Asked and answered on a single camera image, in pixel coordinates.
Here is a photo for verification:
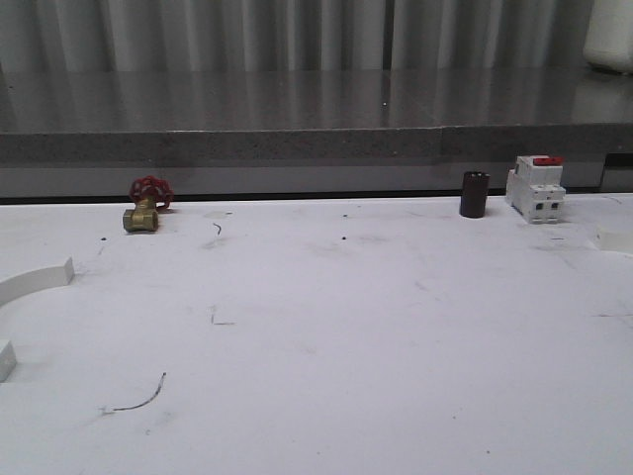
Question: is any white half-ring pipe clamp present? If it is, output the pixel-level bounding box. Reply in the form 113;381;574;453
1;257;75;383

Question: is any dark brown cylindrical coupling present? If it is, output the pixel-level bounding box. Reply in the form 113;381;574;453
459;171;490;219

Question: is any brass valve red handwheel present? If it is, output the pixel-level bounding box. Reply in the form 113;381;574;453
123;175;174;233

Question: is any grey stone countertop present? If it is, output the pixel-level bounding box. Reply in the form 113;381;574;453
1;67;632;202

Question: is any white container on counter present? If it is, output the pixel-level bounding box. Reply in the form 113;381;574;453
583;0;632;74

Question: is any white circuit breaker red switch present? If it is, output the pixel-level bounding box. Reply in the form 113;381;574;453
505;155;566;224

